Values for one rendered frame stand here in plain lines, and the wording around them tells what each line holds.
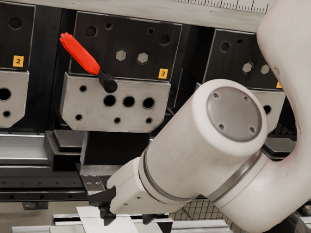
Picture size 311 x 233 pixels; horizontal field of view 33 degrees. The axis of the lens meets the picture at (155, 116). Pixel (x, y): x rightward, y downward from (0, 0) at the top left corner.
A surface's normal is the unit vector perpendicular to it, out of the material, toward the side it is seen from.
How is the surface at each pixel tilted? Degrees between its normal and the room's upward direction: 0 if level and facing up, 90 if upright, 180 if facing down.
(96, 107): 90
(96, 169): 90
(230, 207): 111
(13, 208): 0
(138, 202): 130
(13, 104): 90
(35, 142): 0
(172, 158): 106
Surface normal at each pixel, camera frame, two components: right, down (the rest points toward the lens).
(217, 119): 0.29, -0.42
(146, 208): 0.10, 0.91
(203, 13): 0.34, 0.39
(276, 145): 0.19, -0.92
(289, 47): -0.62, 0.25
